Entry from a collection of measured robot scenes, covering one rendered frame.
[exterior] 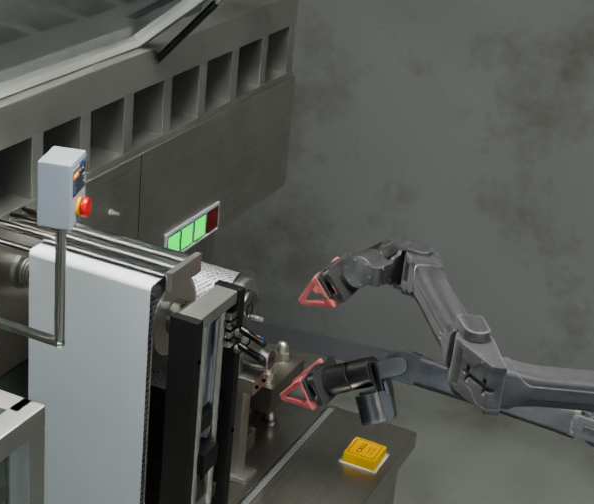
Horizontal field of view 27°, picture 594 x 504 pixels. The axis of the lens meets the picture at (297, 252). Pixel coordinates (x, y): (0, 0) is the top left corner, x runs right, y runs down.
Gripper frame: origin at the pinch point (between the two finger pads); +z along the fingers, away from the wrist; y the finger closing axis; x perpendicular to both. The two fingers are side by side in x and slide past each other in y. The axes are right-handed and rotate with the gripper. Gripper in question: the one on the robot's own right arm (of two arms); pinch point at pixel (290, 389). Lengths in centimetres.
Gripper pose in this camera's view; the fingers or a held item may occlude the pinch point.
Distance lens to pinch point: 250.8
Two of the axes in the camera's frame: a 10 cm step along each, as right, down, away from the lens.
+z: -8.3, 2.4, 5.1
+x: -3.8, -9.1, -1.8
